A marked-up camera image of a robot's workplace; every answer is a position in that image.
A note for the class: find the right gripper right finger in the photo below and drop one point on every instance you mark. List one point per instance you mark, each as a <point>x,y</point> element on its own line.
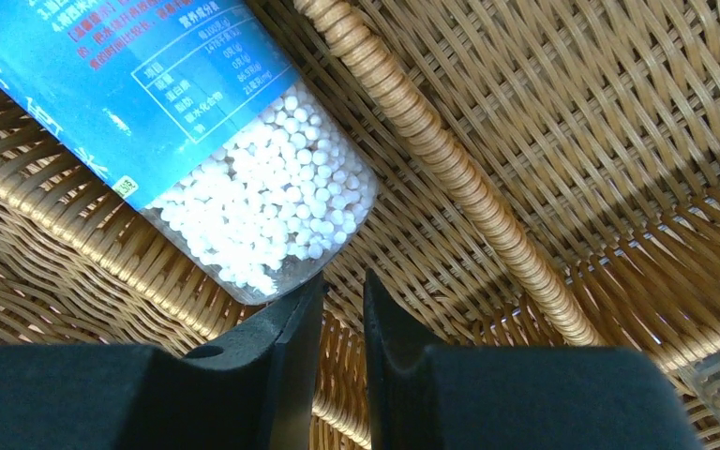
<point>423,393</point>

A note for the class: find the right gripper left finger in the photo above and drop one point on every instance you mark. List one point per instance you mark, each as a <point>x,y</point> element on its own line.
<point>250,388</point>

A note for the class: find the woven wicker divided basket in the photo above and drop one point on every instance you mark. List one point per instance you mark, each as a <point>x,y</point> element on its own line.
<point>597,124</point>

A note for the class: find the silver-lid pepper jar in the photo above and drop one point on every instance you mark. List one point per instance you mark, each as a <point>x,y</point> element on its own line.
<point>193,115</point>

